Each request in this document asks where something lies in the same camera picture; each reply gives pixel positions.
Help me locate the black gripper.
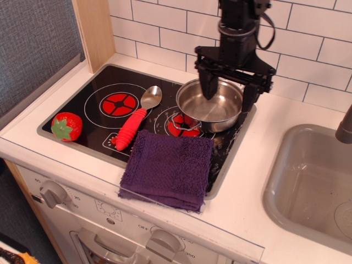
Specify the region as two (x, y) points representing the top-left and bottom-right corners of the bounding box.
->
(195, 29), (276, 112)

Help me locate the stainless steel pot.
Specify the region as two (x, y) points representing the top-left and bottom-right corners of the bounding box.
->
(170, 78), (243, 133)

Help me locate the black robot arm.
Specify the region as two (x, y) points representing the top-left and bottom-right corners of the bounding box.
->
(195, 1), (276, 112)

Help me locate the purple folded towel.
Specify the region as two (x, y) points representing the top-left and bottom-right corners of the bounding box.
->
(118, 130), (213, 212)

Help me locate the grey faucet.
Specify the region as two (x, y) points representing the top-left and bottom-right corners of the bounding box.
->
(335, 105), (352, 144)

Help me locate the grey sink basin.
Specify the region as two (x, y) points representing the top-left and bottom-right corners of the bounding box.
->
(263, 124), (351, 255)

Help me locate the black toy stove top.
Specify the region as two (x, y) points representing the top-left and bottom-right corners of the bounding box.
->
(37, 64), (256, 200)

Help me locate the red toy strawberry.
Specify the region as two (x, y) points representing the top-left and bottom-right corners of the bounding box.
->
(51, 112), (83, 142)

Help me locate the grey oven temperature knob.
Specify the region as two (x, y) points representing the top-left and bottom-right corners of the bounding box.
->
(146, 229), (181, 262)

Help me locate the grey left timer knob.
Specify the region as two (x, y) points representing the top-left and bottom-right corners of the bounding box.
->
(40, 180), (68, 208)

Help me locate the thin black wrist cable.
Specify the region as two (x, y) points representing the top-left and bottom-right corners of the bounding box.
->
(255, 10), (276, 51)

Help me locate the red-handled metal spoon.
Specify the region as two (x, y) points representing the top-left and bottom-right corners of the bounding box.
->
(115, 85), (162, 151)

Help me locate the wooden side post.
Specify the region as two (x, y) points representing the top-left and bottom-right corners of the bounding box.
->
(72, 0), (116, 74)

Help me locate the grey oven door handle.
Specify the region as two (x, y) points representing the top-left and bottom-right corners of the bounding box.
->
(78, 228), (130, 263)

